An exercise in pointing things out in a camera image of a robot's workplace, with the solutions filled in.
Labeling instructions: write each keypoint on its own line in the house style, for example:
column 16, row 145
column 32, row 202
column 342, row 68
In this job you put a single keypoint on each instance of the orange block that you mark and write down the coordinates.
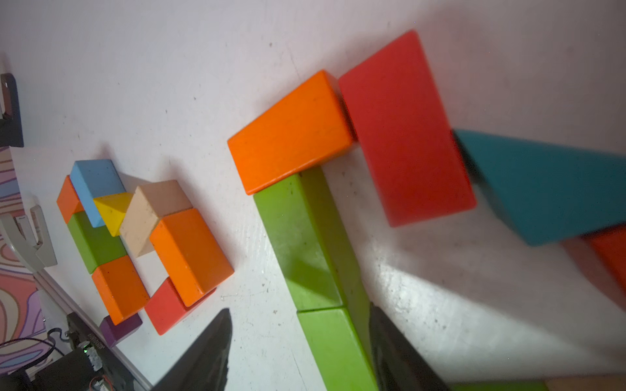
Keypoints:
column 68, row 201
column 120, row 288
column 306, row 128
column 191, row 255

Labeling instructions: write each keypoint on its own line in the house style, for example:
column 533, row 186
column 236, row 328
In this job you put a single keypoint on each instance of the light blue long block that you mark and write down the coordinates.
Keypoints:
column 93, row 179

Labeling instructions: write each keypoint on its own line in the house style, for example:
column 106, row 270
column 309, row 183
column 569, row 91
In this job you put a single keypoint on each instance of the teal triangle block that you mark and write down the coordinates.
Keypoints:
column 546, row 192

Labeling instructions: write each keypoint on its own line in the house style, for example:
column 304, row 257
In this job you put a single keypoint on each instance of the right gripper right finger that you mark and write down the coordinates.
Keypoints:
column 396, row 363

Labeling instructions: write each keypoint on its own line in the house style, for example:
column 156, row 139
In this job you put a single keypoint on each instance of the green block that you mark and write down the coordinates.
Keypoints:
column 337, row 351
column 313, row 249
column 501, row 386
column 95, row 244

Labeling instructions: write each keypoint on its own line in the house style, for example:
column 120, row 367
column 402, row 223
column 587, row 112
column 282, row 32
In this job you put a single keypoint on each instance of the natural wood block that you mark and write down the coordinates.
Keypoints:
column 149, row 205
column 588, row 383

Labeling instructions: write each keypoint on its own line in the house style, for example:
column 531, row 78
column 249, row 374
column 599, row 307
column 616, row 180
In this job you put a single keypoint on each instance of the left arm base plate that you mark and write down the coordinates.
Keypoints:
column 89, row 361

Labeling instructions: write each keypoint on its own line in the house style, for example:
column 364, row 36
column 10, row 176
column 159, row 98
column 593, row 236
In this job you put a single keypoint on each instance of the black stapler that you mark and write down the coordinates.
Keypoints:
column 11, row 124

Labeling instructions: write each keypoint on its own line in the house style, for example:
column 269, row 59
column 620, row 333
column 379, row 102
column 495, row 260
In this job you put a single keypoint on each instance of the red block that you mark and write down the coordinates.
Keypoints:
column 609, row 245
column 165, row 308
column 404, row 133

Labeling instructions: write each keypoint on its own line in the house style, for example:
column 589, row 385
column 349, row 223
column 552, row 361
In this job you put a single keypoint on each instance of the purple cube block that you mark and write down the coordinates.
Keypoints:
column 115, row 333

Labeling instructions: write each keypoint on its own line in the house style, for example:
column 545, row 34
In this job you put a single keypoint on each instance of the green block bottom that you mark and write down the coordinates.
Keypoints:
column 95, row 244

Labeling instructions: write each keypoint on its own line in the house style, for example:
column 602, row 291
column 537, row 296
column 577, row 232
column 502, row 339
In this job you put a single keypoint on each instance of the yellow triangle block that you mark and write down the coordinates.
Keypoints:
column 113, row 209

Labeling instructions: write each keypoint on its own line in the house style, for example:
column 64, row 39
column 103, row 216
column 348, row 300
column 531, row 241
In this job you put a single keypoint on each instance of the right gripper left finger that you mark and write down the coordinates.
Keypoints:
column 204, row 366

